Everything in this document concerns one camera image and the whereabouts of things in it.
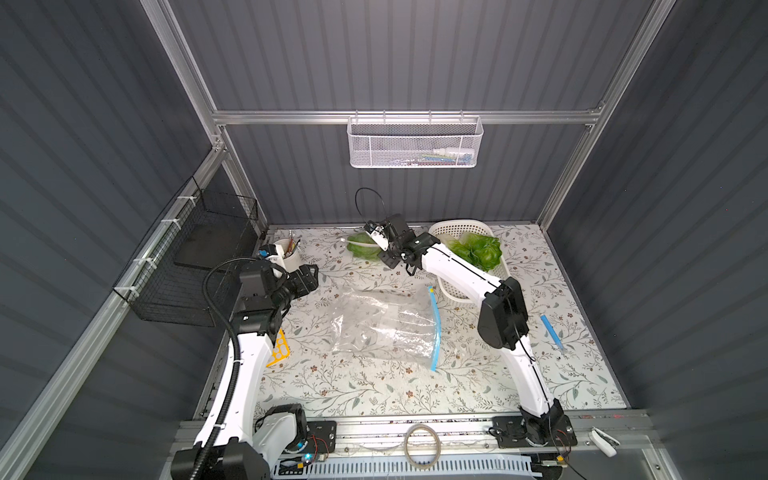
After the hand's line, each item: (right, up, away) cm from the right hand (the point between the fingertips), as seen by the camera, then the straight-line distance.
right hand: (391, 245), depth 94 cm
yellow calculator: (-33, -31, -7) cm, 46 cm away
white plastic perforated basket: (+37, -8, +5) cm, 38 cm away
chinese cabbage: (+26, -1, +6) cm, 27 cm away
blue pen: (+50, -27, -3) cm, 57 cm away
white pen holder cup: (-33, -3, +2) cm, 33 cm away
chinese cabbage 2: (+31, -2, +2) cm, 31 cm away
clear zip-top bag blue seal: (+1, -25, 0) cm, 25 cm away
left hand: (-22, -7, -17) cm, 29 cm away
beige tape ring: (+8, -51, -21) cm, 55 cm away
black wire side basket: (-51, -8, -21) cm, 56 cm away
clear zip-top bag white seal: (-15, +1, +2) cm, 16 cm away
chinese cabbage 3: (-9, -2, +3) cm, 10 cm away
